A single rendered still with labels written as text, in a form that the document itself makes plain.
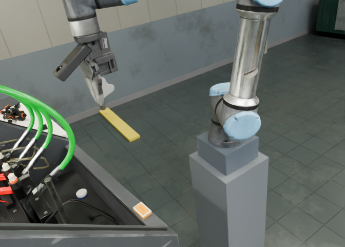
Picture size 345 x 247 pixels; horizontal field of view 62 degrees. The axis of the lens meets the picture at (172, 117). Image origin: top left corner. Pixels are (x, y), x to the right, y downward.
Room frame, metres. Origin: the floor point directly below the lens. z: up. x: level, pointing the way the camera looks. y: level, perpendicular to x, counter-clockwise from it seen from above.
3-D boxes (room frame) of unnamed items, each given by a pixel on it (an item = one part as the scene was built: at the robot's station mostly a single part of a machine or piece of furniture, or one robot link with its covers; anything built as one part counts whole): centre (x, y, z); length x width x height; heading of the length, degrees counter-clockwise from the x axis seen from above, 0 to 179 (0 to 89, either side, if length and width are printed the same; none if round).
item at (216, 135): (0.96, -0.21, 0.95); 0.15 x 0.15 x 0.10
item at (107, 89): (0.79, 0.19, 1.25); 0.06 x 0.03 x 0.09; 127
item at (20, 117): (1.29, 0.77, 1.01); 0.23 x 0.11 x 0.06; 37
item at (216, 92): (0.96, -0.21, 1.07); 0.13 x 0.12 x 0.14; 4
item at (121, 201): (0.76, 0.26, 0.87); 0.62 x 0.04 x 0.16; 37
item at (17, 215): (0.71, 0.52, 0.91); 0.34 x 0.10 x 0.15; 37
